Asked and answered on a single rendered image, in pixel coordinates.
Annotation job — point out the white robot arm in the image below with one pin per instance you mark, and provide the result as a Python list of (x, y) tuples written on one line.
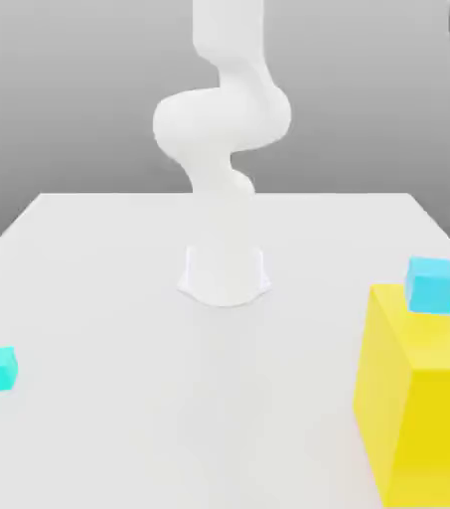
[(224, 119)]

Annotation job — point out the small light blue cube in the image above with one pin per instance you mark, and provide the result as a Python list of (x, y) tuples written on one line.
[(431, 287)]

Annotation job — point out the large yellow box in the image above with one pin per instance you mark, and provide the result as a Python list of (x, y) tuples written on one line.
[(427, 397)]

